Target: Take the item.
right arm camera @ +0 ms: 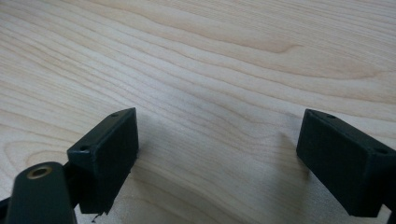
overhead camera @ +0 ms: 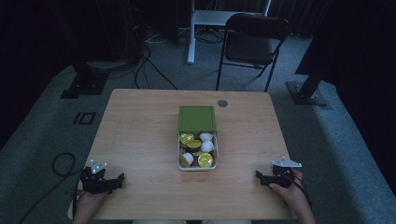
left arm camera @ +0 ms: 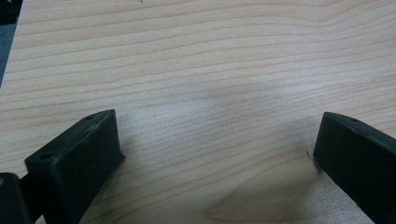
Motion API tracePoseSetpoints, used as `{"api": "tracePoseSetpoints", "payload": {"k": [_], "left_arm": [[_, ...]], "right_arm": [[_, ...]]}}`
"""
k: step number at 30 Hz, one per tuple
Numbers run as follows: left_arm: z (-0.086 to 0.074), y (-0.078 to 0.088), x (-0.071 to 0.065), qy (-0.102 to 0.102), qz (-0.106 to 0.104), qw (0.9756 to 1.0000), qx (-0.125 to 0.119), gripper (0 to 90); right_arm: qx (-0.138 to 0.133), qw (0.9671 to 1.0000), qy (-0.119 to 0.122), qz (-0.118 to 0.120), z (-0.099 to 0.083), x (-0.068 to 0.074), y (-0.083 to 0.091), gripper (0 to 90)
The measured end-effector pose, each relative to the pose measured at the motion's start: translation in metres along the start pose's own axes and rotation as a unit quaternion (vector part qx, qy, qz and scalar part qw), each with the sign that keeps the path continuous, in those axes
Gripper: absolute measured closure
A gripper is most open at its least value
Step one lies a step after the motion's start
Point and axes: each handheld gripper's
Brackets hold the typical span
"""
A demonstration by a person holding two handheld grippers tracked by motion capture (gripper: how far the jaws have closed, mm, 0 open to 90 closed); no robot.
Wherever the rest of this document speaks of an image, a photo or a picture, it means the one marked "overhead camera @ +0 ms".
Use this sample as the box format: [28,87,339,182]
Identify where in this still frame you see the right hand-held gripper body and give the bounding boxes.
[262,156,303,189]

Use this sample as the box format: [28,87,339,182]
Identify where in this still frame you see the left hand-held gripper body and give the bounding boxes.
[78,159,117,195]

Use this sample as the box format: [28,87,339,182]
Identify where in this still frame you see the person's left hand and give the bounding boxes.
[76,189,110,213]

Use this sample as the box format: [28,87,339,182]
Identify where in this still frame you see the person's right hand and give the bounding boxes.
[268,168,305,209]

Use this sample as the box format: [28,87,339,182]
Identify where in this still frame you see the green lidded tray box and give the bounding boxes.
[177,130,219,172]

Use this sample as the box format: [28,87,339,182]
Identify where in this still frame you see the pile of coffee capsules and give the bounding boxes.
[179,132,217,169]

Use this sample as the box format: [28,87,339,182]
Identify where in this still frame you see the green box sleeve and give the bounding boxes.
[177,105,218,133]

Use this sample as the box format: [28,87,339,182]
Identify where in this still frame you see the black folding chair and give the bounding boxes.
[215,12,290,93]

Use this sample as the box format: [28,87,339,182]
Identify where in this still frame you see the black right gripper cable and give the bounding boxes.
[288,172,313,210]

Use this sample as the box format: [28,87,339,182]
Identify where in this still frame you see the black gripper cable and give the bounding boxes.
[288,172,313,210]
[18,151,82,224]

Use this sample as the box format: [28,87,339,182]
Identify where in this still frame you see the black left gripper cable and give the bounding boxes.
[18,151,82,224]

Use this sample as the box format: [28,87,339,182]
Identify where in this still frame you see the black stand with base plate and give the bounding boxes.
[60,59,109,100]
[285,69,332,110]

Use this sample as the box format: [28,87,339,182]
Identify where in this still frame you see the black floor cables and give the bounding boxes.
[132,43,179,91]

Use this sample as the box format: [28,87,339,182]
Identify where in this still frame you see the white floor cable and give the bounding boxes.
[145,30,171,45]

